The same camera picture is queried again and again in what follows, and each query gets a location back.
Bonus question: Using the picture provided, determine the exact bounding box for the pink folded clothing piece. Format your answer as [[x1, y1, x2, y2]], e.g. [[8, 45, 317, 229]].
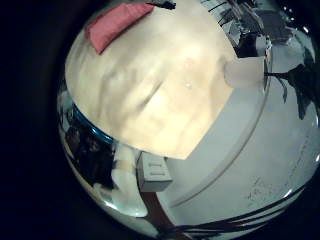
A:
[[85, 2, 156, 55]]

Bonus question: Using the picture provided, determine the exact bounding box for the cream table cloth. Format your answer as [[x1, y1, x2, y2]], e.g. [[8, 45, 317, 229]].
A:
[[64, 2, 240, 160]]

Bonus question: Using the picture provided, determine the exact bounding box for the white plastic box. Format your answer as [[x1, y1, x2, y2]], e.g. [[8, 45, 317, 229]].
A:
[[136, 151, 174, 193]]

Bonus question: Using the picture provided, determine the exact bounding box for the black cable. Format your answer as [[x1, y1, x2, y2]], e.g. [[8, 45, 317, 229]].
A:
[[159, 186, 306, 236]]

